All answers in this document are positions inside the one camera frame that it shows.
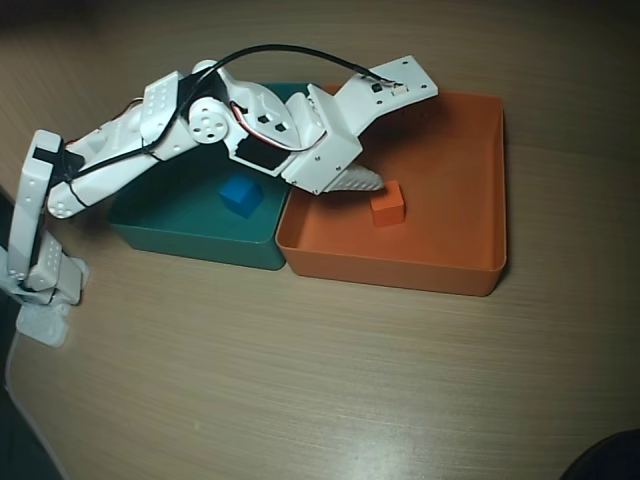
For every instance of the orange plastic box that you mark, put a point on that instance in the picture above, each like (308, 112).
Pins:
(450, 200)

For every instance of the blue cube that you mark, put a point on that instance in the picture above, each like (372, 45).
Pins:
(240, 196)

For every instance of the orange cube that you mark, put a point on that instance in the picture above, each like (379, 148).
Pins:
(387, 205)

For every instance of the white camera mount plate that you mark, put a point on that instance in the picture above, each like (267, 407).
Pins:
(360, 105)

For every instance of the white foam base pad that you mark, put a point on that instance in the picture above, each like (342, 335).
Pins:
(42, 327)

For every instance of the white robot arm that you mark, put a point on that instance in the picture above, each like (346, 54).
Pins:
(110, 175)

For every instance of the teal plastic box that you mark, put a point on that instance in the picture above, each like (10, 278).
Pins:
(200, 227)

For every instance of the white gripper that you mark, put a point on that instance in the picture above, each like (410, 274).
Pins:
(326, 161)

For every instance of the dark round object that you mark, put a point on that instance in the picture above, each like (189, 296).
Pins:
(610, 460)

